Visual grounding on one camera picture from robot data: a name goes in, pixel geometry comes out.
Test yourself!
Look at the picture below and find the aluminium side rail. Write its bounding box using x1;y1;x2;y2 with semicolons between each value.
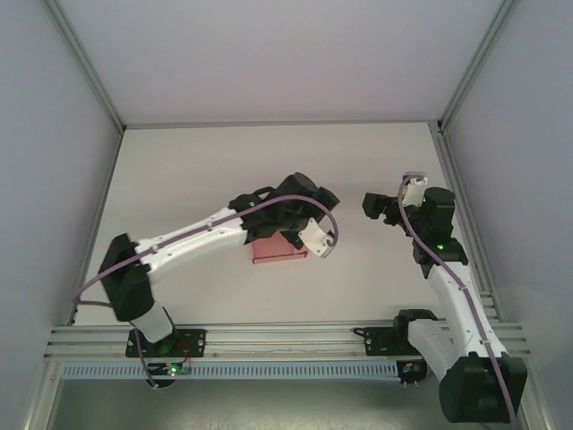
66;129;125;327
428;123;506;324

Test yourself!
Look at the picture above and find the right aluminium frame post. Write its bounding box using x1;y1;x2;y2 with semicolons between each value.
434;0;517;134

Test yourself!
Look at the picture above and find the left circuit board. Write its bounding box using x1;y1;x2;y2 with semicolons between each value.
147;362;194;378

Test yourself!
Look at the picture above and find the aluminium mounting rail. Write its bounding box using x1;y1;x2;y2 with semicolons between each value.
43;318;534;362

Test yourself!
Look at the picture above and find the white slotted cable duct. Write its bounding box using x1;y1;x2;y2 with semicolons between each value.
60;361;400;383

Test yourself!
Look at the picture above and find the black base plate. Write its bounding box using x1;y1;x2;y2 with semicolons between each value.
124;328;208;359
353;326;431;358

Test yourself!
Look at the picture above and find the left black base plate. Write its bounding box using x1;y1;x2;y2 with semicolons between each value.
124;328;208;359

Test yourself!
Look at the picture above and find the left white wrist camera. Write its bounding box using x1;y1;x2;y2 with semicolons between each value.
296;219;335;260

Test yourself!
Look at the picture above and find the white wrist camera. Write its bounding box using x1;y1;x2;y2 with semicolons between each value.
296;219;335;260
399;171;430;209

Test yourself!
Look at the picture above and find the pink paper box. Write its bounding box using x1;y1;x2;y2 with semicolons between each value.
251;230;309;266

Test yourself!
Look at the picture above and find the right aluminium side rail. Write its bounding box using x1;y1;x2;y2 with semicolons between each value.
428;123;506;324

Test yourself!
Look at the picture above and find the aluminium frame post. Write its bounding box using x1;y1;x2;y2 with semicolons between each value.
44;0;128;134
434;0;517;134

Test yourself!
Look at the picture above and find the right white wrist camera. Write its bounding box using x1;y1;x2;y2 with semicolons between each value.
399;171;430;209

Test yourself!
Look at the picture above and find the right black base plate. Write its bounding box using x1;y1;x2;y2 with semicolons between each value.
353;326;431;358

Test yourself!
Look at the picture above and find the left aluminium side rail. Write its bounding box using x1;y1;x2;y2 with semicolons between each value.
66;129;125;327

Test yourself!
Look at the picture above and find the left aluminium frame post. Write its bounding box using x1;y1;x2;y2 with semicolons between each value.
44;0;128;134

